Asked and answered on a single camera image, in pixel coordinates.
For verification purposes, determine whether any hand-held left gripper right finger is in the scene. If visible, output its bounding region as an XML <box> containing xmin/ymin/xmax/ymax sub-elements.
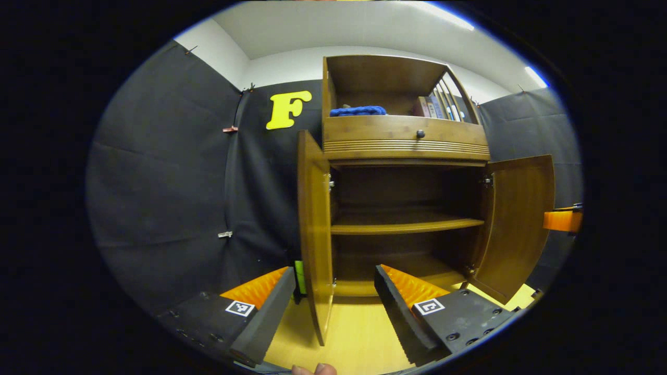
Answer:
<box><xmin>374</xmin><ymin>264</ymin><xmax>522</xmax><ymax>367</ymax></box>

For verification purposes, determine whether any blue towel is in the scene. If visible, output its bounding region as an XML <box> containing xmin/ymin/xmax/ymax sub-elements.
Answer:
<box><xmin>329</xmin><ymin>106</ymin><xmax>388</xmax><ymax>117</ymax></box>

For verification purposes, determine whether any wooden drawer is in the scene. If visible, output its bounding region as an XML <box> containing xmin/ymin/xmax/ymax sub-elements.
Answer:
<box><xmin>323</xmin><ymin>116</ymin><xmax>490</xmax><ymax>161</ymax></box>

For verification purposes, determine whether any wooden inner shelf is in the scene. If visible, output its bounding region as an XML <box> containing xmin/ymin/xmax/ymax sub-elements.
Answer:
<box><xmin>331</xmin><ymin>215</ymin><xmax>485</xmax><ymax>235</ymax></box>

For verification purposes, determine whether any wooden double-door shoe cabinet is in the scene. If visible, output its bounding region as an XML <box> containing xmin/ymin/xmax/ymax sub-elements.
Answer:
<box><xmin>297</xmin><ymin>55</ymin><xmax>555</xmax><ymax>347</ymax></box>

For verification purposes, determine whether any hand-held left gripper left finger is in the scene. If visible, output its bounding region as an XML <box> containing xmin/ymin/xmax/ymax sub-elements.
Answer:
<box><xmin>156</xmin><ymin>267</ymin><xmax>297</xmax><ymax>368</ymax></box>

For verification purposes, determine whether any wooden shoe cabinet door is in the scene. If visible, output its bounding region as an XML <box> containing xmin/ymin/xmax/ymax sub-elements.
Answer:
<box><xmin>297</xmin><ymin>130</ymin><xmax>335</xmax><ymax>347</ymax></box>
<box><xmin>465</xmin><ymin>155</ymin><xmax>555</xmax><ymax>305</ymax></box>

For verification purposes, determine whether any black backdrop cloth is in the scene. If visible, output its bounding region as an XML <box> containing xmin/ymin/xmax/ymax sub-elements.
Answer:
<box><xmin>86</xmin><ymin>41</ymin><xmax>582</xmax><ymax>313</ymax></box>

